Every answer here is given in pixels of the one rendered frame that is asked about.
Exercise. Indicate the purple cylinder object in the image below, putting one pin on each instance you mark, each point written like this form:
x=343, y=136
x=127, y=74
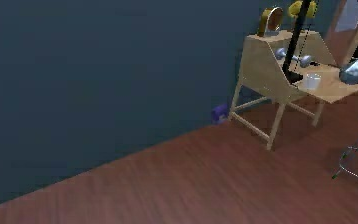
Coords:
x=219, y=113

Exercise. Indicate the light wooden desk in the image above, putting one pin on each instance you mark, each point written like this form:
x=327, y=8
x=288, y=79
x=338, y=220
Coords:
x=260, y=66

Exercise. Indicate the round gold framed mirror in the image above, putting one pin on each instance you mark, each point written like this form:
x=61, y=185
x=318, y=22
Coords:
x=274, y=19

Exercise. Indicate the white cup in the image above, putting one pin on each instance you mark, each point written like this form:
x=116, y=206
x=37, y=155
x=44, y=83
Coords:
x=312, y=81

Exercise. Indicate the silver dumbbell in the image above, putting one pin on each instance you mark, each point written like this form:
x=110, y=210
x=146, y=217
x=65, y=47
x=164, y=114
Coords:
x=305, y=60

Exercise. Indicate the black desk lamp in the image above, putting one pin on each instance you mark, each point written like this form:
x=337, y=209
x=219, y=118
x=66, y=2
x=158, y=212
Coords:
x=295, y=40

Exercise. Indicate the yellow round object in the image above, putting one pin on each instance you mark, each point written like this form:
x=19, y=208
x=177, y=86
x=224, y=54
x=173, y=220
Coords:
x=294, y=9

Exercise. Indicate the glass flask vase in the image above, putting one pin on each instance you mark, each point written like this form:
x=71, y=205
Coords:
x=353, y=71

